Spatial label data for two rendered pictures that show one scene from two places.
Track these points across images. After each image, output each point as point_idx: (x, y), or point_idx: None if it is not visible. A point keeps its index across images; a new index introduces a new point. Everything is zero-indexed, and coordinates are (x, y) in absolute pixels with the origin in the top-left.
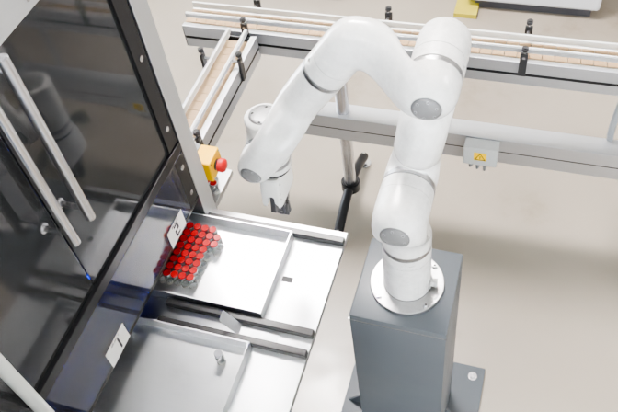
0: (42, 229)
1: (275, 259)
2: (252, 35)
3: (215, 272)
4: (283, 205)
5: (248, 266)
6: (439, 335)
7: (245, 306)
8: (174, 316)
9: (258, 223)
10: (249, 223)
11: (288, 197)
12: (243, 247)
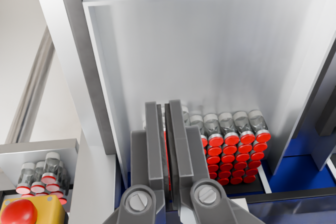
0: None
1: (167, 6)
2: None
3: (222, 97)
4: (229, 207)
5: (197, 53)
6: None
7: (300, 22)
8: (311, 115)
9: (89, 79)
10: (107, 98)
11: (134, 196)
12: (155, 78)
